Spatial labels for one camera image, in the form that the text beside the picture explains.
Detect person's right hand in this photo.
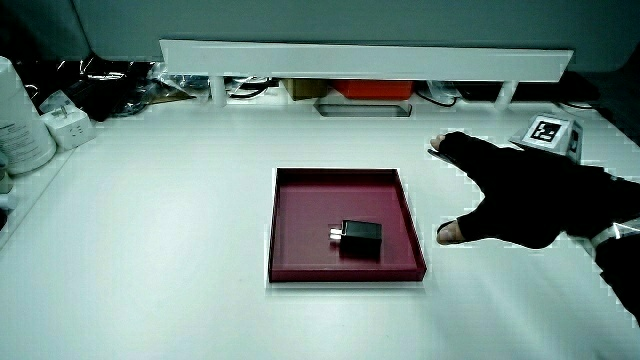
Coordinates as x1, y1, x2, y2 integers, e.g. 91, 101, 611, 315
429, 113, 640, 250

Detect black charger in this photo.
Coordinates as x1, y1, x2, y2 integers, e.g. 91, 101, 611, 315
328, 219, 384, 256

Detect dark red square plate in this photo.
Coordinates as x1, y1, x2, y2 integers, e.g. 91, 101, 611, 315
267, 167, 428, 284

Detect orange box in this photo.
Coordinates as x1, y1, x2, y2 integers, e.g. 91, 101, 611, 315
331, 79, 416, 101

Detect white desk shelf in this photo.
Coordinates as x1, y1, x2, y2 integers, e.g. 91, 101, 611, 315
159, 39, 575, 112

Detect brown cardboard box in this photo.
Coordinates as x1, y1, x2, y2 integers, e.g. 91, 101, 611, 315
281, 78, 329, 102

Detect clear plastic bag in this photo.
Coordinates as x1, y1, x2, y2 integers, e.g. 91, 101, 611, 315
147, 61, 211, 101

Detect black plastic bag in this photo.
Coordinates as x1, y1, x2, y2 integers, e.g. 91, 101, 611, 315
14, 53, 154, 123

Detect white cube power adapter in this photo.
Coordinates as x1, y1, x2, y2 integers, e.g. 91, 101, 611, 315
40, 103, 97, 152

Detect white cylindrical bottle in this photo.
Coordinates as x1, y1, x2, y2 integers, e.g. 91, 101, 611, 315
0, 55, 58, 176

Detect black cable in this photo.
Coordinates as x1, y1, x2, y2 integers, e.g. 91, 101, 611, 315
414, 85, 459, 109

